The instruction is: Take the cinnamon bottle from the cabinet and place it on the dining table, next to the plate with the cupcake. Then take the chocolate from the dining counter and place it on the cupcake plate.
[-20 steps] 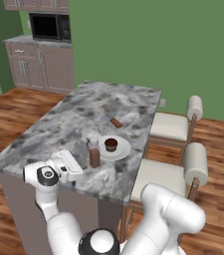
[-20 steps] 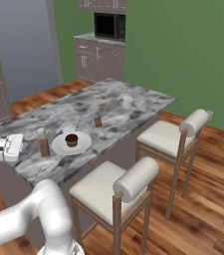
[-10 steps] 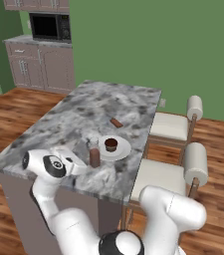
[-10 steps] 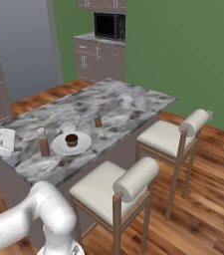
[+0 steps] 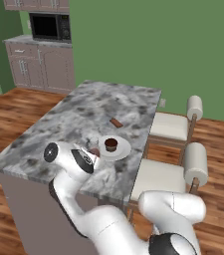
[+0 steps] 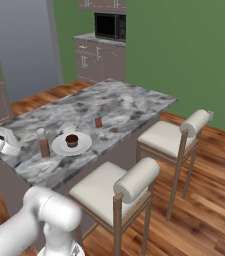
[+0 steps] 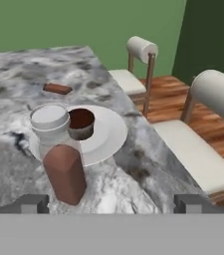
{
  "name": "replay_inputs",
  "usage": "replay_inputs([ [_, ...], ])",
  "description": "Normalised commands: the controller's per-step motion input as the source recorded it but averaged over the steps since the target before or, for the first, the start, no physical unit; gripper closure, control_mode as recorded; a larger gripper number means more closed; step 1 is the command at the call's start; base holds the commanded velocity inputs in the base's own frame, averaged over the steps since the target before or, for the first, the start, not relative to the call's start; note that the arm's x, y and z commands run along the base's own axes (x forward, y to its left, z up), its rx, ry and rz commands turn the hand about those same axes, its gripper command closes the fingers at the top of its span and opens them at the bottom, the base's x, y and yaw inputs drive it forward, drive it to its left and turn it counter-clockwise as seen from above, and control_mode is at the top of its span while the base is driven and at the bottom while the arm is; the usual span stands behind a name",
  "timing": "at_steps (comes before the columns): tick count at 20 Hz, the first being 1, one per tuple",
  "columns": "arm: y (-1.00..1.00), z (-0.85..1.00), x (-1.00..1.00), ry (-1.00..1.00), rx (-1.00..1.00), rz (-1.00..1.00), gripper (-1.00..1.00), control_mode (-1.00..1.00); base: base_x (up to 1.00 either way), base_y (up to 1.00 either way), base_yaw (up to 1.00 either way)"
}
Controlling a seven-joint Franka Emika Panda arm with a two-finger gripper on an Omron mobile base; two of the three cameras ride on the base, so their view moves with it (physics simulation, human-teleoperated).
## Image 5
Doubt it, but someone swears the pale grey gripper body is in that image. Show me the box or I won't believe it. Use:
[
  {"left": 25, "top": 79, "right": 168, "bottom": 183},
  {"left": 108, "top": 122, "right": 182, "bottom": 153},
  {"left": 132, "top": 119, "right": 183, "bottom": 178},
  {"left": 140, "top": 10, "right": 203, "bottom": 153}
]
[{"left": 89, "top": 146, "right": 102, "bottom": 159}]

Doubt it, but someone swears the black microwave oven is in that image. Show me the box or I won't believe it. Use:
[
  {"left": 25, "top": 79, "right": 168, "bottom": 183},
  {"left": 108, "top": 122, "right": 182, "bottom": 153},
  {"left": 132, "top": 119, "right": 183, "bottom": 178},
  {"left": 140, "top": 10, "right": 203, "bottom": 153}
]
[{"left": 28, "top": 12, "right": 73, "bottom": 45}]

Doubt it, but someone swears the white cushioned wooden stool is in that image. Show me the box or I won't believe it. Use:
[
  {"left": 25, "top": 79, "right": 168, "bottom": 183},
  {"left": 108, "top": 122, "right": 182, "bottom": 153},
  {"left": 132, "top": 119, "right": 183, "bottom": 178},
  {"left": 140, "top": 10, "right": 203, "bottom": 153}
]
[
  {"left": 125, "top": 141, "right": 210, "bottom": 224},
  {"left": 148, "top": 95, "right": 204, "bottom": 166}
]

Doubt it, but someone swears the brown chocolate bar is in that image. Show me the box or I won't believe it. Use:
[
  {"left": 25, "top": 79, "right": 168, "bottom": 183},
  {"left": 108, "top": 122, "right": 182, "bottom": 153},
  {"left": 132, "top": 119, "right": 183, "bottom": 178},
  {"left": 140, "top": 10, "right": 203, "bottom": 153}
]
[{"left": 110, "top": 117, "right": 124, "bottom": 129}]

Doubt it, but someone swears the brown chocolate cupcake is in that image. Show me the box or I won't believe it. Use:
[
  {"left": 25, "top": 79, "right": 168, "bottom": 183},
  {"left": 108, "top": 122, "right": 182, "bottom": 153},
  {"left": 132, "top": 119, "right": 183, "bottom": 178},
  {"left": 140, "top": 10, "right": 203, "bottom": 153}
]
[{"left": 104, "top": 137, "right": 119, "bottom": 153}]

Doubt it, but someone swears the mauve wall cabinet run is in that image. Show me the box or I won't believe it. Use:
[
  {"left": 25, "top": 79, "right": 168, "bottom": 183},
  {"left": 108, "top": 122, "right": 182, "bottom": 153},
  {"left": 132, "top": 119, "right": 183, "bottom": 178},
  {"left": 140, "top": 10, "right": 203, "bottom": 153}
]
[{"left": 2, "top": 0, "right": 71, "bottom": 15}]

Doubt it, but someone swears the white round plate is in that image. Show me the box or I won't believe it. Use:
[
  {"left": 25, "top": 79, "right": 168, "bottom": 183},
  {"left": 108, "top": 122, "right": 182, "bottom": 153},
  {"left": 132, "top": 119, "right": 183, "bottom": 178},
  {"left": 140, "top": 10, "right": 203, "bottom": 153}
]
[{"left": 98, "top": 134, "right": 132, "bottom": 162}]

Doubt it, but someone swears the grey marble kitchen island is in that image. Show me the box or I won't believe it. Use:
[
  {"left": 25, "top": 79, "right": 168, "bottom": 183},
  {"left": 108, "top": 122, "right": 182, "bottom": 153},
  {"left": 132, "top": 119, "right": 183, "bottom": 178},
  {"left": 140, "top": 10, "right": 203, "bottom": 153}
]
[{"left": 0, "top": 79, "right": 163, "bottom": 255}]

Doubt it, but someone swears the mauve base cabinet run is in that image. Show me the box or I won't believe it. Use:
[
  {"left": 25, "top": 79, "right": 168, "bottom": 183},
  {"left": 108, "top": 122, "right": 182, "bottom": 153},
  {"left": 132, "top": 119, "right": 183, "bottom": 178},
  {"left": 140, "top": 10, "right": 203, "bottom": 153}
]
[{"left": 2, "top": 34, "right": 77, "bottom": 96}]

